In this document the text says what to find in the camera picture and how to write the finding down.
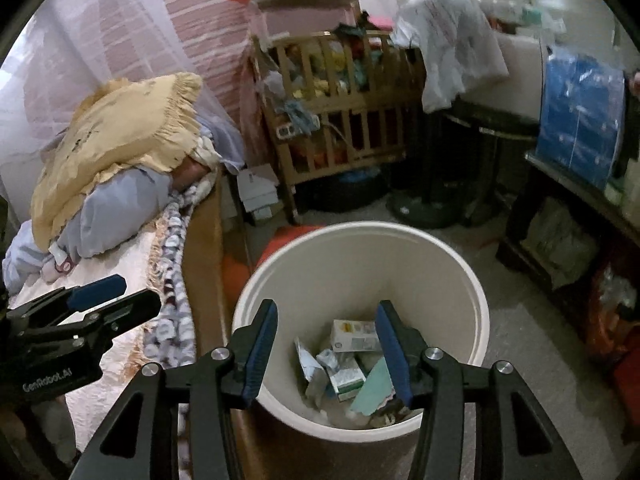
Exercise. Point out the pile of colourful clothes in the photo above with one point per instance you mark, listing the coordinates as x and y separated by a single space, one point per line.
350 65

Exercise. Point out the wooden crib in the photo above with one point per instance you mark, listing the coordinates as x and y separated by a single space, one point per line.
325 160

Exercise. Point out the pink fringed bedspread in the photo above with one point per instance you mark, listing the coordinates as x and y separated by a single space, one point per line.
110 375

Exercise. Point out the orange plastic bag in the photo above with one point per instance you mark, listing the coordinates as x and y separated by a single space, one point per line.
615 330

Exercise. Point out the dark wooden shelf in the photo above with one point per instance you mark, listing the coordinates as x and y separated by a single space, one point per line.
515 220

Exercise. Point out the green towel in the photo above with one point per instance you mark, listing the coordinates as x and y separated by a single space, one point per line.
375 390

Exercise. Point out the pink storage box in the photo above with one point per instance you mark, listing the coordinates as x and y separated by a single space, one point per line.
305 15

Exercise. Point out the white mosquito net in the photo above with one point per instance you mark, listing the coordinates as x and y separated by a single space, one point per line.
75 35

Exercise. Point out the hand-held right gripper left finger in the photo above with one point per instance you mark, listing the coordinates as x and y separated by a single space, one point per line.
260 355

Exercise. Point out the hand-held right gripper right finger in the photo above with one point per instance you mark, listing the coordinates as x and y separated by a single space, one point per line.
392 350

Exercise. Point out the teal cloth strip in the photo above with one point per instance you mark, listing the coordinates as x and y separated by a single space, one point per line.
297 117

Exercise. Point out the blue plastic-wrapped pack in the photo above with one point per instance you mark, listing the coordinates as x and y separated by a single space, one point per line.
580 115

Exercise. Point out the pink white bottle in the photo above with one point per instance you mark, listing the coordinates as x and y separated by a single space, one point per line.
62 260

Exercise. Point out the pink cloth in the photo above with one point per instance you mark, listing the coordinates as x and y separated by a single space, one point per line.
50 272

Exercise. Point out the wooden bed frame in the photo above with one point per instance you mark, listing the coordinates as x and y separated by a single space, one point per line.
205 260

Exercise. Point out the white cardboard box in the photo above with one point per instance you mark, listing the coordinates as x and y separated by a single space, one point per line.
257 190

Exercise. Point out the white power strip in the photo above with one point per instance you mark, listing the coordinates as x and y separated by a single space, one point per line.
286 131

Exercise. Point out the white plastic bag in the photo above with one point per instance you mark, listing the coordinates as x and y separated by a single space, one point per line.
450 45

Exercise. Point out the white blue tablet box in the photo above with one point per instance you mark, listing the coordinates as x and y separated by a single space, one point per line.
352 335

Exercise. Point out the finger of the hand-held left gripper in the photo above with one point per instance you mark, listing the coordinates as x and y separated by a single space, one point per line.
97 291
135 305

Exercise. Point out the black pedestal stand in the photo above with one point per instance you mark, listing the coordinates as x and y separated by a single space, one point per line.
430 200

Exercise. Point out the white bin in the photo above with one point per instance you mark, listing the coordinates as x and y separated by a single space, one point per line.
350 260

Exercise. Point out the pink pillow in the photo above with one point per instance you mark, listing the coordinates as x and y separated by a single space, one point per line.
190 175

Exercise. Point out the brown white plush blanket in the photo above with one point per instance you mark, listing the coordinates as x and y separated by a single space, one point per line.
172 280

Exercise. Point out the grey fleece blanket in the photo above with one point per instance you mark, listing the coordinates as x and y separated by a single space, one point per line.
120 205

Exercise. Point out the yellow frilled pillow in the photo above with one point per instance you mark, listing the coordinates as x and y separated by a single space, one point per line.
115 145

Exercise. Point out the green white carton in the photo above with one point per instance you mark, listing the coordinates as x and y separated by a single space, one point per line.
310 370

